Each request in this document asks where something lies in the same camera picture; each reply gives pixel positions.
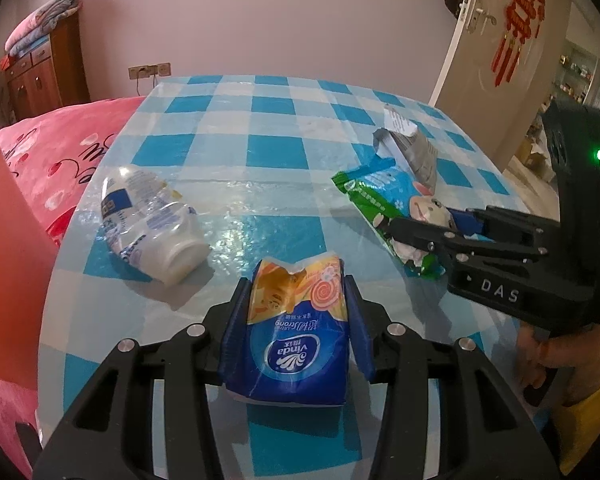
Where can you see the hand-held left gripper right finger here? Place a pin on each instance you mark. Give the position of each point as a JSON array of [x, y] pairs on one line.
[[357, 325]]

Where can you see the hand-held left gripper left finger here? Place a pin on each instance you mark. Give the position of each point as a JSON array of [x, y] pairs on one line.
[[235, 320]]

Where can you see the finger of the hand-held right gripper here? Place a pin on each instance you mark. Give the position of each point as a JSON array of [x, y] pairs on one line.
[[430, 240], [510, 225]]

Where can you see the blue tissue pack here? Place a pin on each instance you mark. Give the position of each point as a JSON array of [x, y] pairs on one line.
[[285, 355]]

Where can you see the green snack wrapper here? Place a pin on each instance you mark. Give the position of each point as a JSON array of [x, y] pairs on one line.
[[375, 195]]

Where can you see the orange plastic bin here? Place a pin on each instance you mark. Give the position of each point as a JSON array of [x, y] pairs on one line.
[[10, 260]]

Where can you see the person's right forearm yellow sleeve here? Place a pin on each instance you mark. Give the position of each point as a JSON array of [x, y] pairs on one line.
[[590, 420]]

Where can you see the person's right hand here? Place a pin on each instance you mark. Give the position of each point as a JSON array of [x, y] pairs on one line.
[[530, 360]]

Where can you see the cardboard box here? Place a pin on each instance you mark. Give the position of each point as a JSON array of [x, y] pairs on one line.
[[537, 160]]

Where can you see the grey snack bag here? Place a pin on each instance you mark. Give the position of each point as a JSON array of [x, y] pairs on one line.
[[415, 150]]

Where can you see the crushed clear plastic bottle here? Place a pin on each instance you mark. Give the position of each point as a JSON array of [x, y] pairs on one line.
[[145, 225]]

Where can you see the distant shelf with goods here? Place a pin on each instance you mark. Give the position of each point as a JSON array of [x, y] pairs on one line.
[[580, 75]]

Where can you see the white door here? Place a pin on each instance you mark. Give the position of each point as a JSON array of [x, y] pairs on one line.
[[475, 60]]

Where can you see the blue checkered tablecloth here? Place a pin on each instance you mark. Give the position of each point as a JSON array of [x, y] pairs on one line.
[[280, 150]]

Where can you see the red door decoration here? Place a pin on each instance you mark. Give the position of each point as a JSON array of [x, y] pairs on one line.
[[517, 10]]

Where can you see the pink heart-print bedspread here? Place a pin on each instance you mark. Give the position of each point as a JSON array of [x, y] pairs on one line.
[[70, 135]]

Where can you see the brown wooden cabinet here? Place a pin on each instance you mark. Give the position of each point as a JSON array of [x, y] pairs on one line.
[[55, 70]]

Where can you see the folded blankets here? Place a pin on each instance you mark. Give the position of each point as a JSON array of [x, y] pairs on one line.
[[40, 20]]

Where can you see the wall socket strip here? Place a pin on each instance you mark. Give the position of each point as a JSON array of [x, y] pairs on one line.
[[150, 70]]

